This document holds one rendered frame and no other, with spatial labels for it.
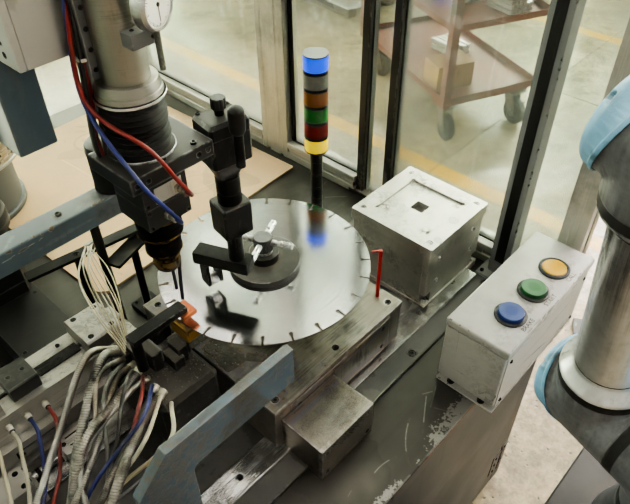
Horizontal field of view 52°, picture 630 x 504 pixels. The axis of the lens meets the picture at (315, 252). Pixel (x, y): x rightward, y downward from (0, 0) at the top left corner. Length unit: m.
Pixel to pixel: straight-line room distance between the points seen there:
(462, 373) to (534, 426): 0.98
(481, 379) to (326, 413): 0.25
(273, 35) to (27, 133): 0.77
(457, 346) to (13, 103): 0.70
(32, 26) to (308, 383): 0.59
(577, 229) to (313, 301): 0.49
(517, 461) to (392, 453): 0.96
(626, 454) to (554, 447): 1.14
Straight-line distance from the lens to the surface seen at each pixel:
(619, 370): 0.82
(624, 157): 0.61
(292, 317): 0.92
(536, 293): 1.07
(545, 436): 2.03
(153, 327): 0.90
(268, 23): 1.47
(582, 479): 1.08
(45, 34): 0.70
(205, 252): 0.92
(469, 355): 1.04
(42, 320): 1.18
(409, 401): 1.09
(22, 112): 0.80
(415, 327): 1.17
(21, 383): 1.03
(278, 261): 0.99
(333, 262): 1.00
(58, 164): 1.69
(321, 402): 0.99
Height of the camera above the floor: 1.63
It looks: 42 degrees down
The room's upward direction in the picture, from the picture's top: 1 degrees counter-clockwise
